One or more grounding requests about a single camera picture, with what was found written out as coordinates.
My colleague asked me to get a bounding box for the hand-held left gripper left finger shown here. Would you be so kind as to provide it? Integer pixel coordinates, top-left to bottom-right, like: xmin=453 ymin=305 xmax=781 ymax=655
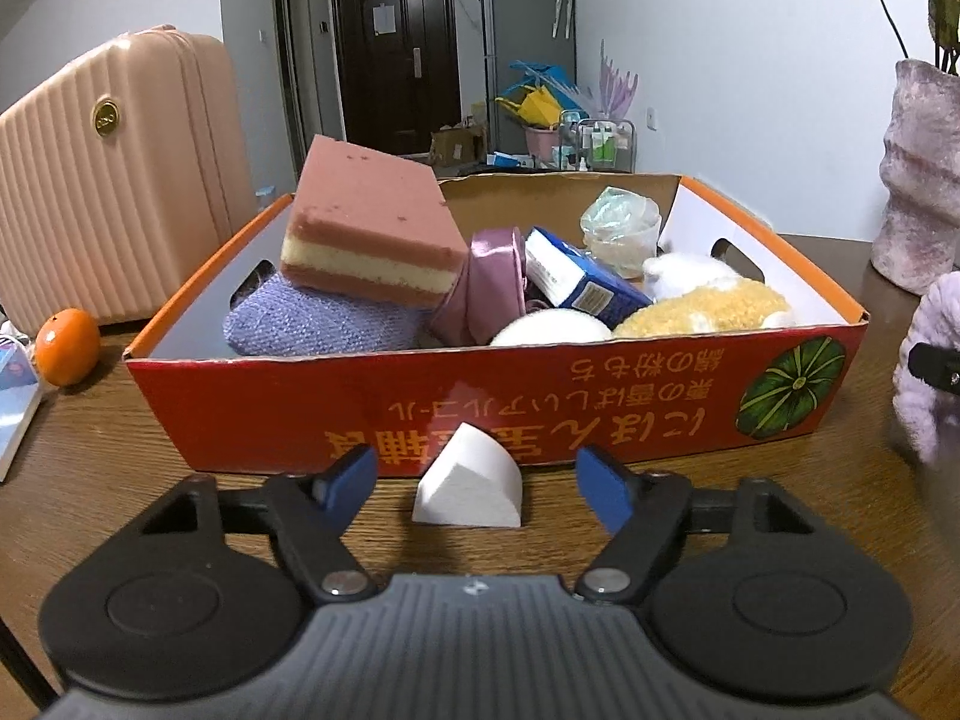
xmin=139 ymin=444 xmax=380 ymax=602

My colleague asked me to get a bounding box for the red cardboard box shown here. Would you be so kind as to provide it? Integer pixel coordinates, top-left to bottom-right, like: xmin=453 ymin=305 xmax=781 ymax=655
xmin=124 ymin=172 xmax=871 ymax=477

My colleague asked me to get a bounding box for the orange tangerine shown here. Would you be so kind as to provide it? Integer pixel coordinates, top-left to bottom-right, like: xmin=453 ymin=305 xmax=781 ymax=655
xmin=35 ymin=307 xmax=102 ymax=387

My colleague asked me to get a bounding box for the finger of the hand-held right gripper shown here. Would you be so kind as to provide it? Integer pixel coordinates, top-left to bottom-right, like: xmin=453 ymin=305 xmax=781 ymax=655
xmin=906 ymin=341 xmax=960 ymax=392

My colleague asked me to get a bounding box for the pink textured vase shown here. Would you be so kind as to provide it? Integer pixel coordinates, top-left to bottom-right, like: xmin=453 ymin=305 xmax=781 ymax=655
xmin=870 ymin=58 xmax=960 ymax=295

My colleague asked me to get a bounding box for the blue tissue packet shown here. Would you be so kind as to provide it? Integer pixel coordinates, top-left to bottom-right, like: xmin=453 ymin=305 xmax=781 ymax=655
xmin=523 ymin=226 xmax=653 ymax=329

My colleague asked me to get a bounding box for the dark side door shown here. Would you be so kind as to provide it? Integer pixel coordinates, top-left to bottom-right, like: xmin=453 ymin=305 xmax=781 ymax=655
xmin=271 ymin=0 xmax=308 ymax=173

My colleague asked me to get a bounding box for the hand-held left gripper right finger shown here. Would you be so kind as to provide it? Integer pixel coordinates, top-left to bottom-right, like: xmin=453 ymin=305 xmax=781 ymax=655
xmin=574 ymin=444 xmax=815 ymax=602

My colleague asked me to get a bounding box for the blue tissue box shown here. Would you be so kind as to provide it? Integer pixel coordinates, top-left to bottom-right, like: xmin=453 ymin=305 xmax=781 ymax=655
xmin=0 ymin=319 xmax=46 ymax=485

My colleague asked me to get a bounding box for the pink layered sponge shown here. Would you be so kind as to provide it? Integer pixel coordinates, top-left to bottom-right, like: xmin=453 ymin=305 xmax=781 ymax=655
xmin=279 ymin=135 xmax=470 ymax=308

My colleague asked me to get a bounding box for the storage cart with bottles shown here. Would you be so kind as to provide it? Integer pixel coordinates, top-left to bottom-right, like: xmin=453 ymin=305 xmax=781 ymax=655
xmin=559 ymin=111 xmax=637 ymax=173

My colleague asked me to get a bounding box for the dark brown door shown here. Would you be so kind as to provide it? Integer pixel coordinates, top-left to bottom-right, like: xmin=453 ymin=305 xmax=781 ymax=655
xmin=330 ymin=0 xmax=462 ymax=158

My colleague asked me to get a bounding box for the clear plastic bag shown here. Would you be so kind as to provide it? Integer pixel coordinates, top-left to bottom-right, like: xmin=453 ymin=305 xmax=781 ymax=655
xmin=580 ymin=186 xmax=662 ymax=278

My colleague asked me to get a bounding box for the brown cardboard carton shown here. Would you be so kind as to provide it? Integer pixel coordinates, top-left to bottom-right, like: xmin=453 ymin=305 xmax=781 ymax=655
xmin=430 ymin=124 xmax=488 ymax=168

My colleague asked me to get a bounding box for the purple fluffy towel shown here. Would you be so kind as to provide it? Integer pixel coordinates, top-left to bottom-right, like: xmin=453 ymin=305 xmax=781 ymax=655
xmin=892 ymin=270 xmax=960 ymax=462

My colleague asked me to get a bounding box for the lavender knit cloth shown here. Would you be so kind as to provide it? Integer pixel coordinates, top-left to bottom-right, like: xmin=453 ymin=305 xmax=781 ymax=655
xmin=223 ymin=272 xmax=425 ymax=355

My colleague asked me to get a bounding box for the white round sponge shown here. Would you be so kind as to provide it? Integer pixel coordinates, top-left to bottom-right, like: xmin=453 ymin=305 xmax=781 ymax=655
xmin=489 ymin=307 xmax=614 ymax=346

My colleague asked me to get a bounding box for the purple flower wall decor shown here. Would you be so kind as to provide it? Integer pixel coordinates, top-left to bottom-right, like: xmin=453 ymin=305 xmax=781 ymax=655
xmin=596 ymin=40 xmax=638 ymax=117

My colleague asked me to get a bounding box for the purple satin scrunchie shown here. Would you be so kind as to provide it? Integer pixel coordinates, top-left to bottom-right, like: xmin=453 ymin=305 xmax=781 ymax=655
xmin=430 ymin=229 xmax=530 ymax=346

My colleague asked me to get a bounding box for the pink ribbed suitcase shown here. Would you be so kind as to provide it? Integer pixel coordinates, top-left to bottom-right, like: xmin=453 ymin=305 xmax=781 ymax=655
xmin=0 ymin=26 xmax=260 ymax=335

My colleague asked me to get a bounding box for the white wedge sponge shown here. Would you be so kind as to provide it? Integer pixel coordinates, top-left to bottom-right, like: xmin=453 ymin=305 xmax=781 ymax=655
xmin=411 ymin=422 xmax=524 ymax=527

